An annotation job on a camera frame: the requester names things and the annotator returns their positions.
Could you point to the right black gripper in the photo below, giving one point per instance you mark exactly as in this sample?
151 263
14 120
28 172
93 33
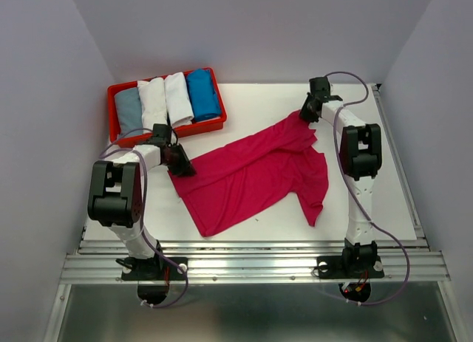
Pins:
304 114

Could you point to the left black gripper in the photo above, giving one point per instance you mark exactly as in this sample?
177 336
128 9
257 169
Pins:
185 168

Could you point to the pink t-shirt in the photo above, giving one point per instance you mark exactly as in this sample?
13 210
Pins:
245 177

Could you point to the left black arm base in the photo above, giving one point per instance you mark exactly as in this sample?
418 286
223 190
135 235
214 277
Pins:
153 269

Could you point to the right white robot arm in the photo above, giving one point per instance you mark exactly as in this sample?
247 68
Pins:
359 157

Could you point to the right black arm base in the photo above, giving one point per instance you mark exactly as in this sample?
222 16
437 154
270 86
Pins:
354 262

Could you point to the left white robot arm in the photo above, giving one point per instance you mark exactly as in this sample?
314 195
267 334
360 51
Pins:
118 190

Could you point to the blue rolled t-shirt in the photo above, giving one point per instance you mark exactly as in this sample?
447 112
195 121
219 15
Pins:
203 97

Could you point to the white textured rolled t-shirt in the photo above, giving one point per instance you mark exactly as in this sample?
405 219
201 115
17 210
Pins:
153 102

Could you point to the grey rolled t-shirt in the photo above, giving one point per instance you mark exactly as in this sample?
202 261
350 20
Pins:
129 112

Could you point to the aluminium mounting rail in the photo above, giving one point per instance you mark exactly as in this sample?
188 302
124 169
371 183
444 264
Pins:
217 262

